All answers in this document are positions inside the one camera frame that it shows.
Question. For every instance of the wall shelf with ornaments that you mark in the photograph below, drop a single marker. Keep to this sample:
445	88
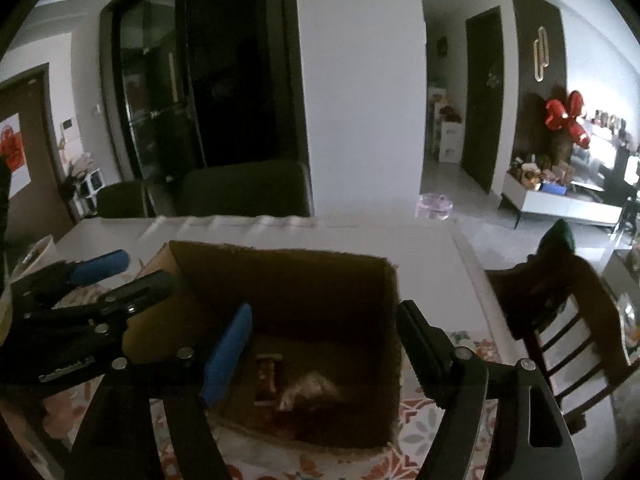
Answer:
607	121

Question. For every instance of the green cloth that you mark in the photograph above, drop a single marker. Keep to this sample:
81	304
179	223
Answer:
557	237

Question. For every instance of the brown cardboard box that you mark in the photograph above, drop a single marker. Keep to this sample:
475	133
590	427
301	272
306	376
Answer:
300	300

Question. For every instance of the white wall intercom panel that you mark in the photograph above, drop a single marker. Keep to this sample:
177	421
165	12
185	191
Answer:
69	130

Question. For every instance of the blue box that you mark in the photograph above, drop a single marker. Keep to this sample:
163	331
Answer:
555	188

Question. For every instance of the black piano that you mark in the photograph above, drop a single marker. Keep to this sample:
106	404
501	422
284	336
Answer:
622	170

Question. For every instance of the narrow dark upholstered chair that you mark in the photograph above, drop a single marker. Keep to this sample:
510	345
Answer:
122	200

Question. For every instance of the white printed table cover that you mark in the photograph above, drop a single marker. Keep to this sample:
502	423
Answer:
325	237

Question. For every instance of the door ornament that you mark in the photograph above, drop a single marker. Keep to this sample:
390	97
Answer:
494	76

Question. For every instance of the stack of white boxes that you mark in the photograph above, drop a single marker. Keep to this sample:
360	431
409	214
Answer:
447	135

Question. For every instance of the dark slatted wall panel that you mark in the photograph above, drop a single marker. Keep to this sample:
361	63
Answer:
530	115

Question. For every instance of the brown snack packet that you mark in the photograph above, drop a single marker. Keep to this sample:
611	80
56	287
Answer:
268	377

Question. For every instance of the clip-shaped wall light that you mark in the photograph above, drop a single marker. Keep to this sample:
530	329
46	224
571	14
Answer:
540	55

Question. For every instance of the brown wooden door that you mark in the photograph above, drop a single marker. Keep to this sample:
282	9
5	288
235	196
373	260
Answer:
42	170

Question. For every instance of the red and white poster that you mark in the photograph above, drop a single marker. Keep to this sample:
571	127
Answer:
12	150

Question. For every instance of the dark glass sliding door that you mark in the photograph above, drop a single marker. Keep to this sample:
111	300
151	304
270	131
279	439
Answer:
200	70

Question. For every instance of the white storage rack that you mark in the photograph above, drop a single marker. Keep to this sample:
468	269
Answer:
87	185

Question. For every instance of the red balloon decoration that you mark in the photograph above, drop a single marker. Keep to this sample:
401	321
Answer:
562	115

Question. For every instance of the white low cabinet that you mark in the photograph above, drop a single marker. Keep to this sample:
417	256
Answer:
560	205

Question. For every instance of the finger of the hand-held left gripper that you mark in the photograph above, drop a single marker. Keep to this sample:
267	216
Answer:
145	290
100	266

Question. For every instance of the floral patterned tablecloth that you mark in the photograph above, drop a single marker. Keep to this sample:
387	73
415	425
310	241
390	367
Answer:
416	425

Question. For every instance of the dark interior door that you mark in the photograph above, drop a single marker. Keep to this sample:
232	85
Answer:
482	100

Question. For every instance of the wide dark upholstered chair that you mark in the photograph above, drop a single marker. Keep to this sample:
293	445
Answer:
245	190

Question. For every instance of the brown wooden slatted chair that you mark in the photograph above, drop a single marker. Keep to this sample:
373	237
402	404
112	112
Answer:
565	290

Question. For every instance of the silver snack packet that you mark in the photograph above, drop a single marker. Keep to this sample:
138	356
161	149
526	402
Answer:
310	391

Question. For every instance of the white bowl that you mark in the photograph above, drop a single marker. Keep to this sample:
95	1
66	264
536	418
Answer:
37	255

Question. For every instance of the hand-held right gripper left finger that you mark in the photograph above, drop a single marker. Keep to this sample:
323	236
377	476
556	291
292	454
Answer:
227	355

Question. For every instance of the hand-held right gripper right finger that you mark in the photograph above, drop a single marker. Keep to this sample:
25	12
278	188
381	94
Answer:
425	350

